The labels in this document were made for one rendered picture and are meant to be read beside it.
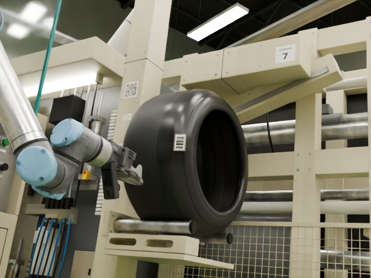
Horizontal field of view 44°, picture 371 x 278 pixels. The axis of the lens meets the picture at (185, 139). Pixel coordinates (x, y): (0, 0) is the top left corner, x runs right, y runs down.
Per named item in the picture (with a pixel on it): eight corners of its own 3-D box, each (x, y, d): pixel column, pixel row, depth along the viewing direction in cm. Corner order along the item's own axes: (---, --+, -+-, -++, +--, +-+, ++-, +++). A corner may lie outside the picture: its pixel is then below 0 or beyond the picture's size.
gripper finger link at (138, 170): (152, 170, 154) (135, 159, 148) (148, 186, 152) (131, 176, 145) (144, 170, 156) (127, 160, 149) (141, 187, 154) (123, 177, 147)
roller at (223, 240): (154, 235, 197) (159, 228, 200) (158, 242, 199) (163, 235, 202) (227, 238, 178) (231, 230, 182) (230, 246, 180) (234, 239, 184)
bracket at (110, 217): (100, 235, 173) (104, 209, 176) (160, 248, 204) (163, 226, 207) (106, 235, 171) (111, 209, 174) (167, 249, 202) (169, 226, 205)
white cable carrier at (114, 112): (94, 214, 195) (111, 110, 209) (102, 216, 199) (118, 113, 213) (102, 214, 192) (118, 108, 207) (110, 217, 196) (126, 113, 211)
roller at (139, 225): (111, 223, 175) (118, 217, 179) (116, 233, 177) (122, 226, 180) (189, 225, 157) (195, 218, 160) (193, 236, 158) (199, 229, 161)
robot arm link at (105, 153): (99, 161, 131) (74, 163, 136) (110, 167, 135) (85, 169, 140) (106, 133, 135) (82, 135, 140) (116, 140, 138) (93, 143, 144)
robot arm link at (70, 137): (42, 143, 128) (59, 112, 130) (73, 160, 137) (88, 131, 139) (61, 150, 122) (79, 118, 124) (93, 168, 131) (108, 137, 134)
